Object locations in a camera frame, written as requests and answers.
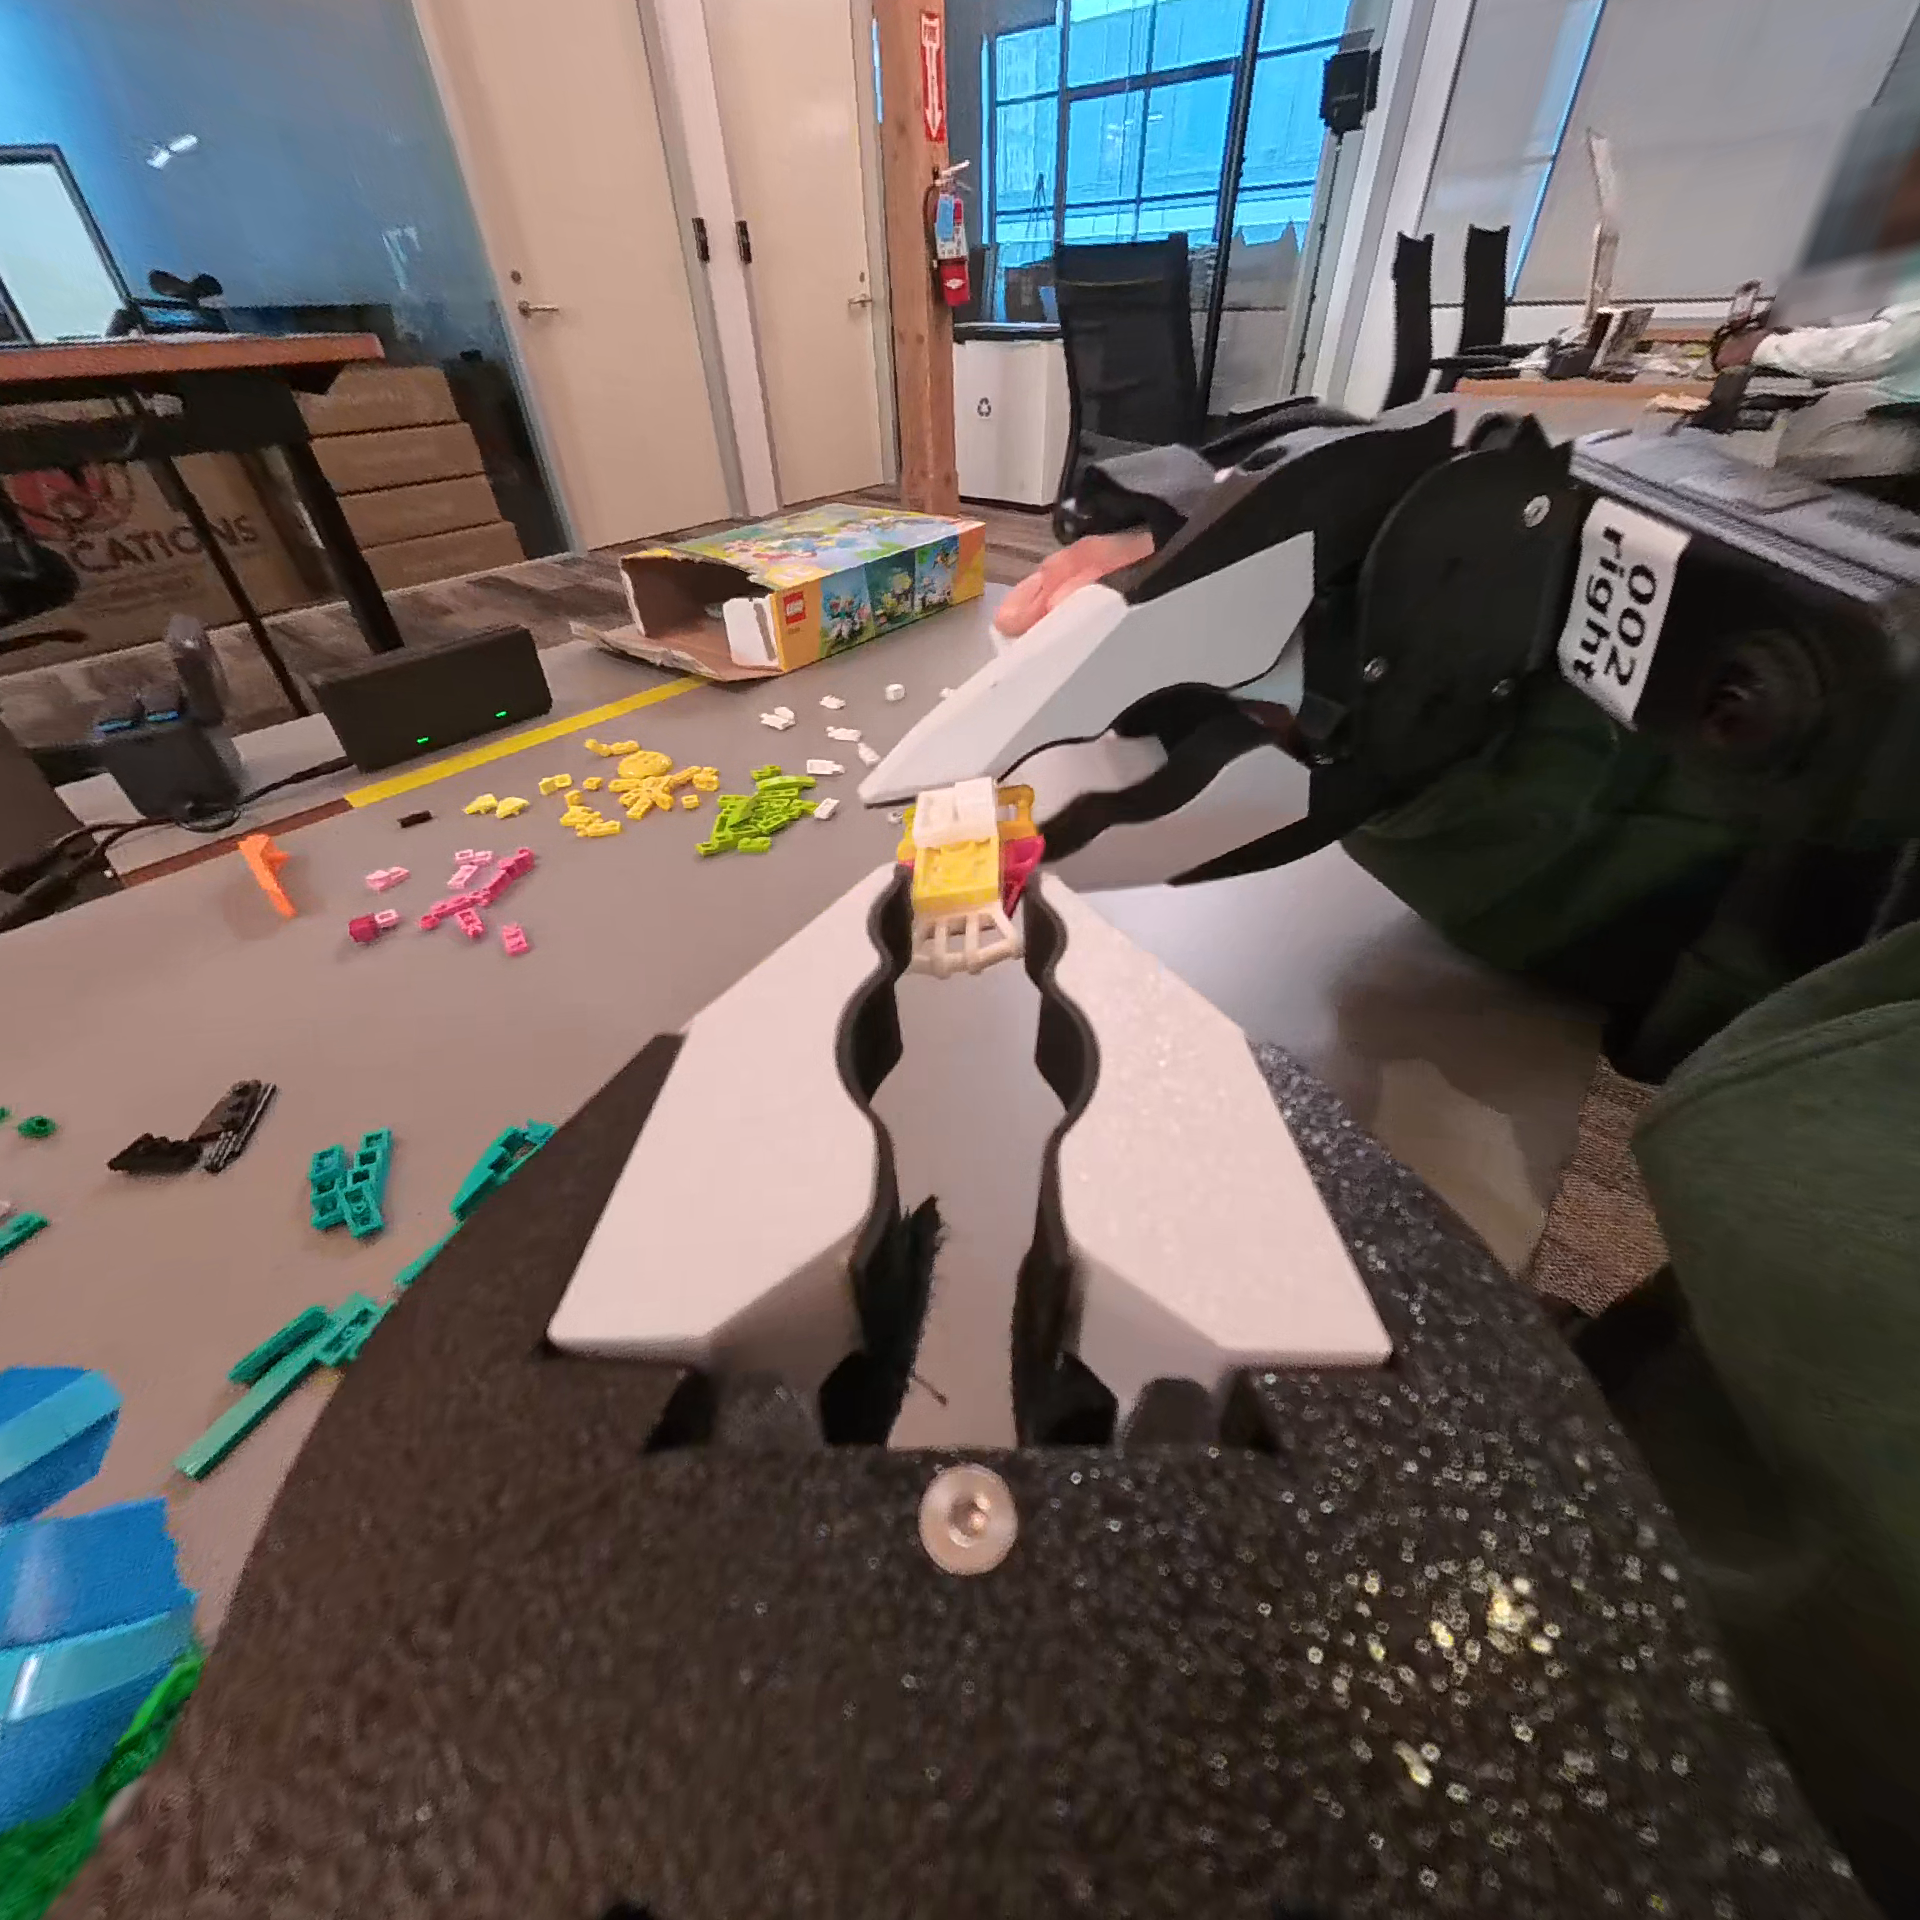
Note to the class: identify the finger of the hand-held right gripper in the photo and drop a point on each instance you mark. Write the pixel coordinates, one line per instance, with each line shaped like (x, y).
(1118, 774)
(1142, 645)

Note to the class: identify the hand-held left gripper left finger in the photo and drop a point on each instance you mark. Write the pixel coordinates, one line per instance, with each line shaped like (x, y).
(721, 1184)

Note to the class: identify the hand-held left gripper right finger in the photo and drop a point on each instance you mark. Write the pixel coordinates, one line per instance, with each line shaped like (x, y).
(1201, 1184)

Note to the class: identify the magenta and yellow lego assembly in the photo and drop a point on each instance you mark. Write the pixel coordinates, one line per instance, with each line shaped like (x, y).
(957, 869)

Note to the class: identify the person's right forearm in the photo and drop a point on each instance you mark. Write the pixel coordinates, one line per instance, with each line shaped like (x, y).
(1577, 869)

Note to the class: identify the pile of white lego bricks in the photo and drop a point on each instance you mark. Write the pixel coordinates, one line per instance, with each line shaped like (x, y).
(839, 735)

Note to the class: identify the colourful lego box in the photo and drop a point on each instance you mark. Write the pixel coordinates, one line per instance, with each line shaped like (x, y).
(839, 579)

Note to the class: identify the pile of lime lego bricks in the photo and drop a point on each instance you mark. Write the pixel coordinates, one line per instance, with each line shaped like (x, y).
(757, 811)

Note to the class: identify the pile of teal lego bricks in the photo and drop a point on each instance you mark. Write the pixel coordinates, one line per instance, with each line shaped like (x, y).
(354, 1184)

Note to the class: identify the pile of pink lego bricks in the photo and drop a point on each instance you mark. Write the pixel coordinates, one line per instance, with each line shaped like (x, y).
(466, 901)

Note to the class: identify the pile of yellow lego bricks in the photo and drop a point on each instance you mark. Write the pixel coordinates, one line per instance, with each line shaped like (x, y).
(630, 787)

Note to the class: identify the black lego piece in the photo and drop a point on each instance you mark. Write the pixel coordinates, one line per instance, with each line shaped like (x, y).
(237, 1124)

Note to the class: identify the green lego foliage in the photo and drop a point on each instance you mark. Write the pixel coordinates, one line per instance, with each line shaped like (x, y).
(91, 1800)

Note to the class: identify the person's right hand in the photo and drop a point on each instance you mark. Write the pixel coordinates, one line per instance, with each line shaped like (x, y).
(1074, 579)

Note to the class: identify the white recycling bin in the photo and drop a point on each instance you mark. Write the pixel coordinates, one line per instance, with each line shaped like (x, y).
(1010, 421)

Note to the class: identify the black high-back chair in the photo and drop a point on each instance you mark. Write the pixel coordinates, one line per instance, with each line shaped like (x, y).
(1412, 323)
(1485, 301)

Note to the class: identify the black office chair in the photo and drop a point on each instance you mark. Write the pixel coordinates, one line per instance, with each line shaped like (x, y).
(1125, 345)

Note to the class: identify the red fire extinguisher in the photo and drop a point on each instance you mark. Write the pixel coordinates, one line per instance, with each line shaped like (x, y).
(950, 240)

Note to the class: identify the white door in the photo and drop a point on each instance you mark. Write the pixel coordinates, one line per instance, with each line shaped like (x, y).
(803, 254)
(586, 270)

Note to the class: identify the orange brick separator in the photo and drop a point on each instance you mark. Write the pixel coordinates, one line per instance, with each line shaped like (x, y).
(271, 878)

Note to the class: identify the black box with green lights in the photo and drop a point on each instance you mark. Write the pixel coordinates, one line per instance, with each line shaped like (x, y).
(429, 699)

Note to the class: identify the person's green sweater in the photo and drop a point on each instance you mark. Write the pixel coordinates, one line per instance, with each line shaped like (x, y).
(1801, 1276)

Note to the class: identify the black charging dock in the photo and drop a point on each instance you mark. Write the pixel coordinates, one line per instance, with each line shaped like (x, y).
(166, 735)

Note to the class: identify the stack of cardboard boxes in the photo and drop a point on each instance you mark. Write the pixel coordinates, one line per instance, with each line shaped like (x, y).
(390, 464)

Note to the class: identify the wooden desk with black legs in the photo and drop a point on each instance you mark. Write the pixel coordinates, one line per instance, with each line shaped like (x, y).
(182, 357)

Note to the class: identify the wooden post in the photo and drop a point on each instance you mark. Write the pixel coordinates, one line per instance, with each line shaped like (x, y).
(914, 301)

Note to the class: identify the black wall speaker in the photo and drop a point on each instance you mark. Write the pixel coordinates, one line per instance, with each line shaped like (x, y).
(1350, 88)

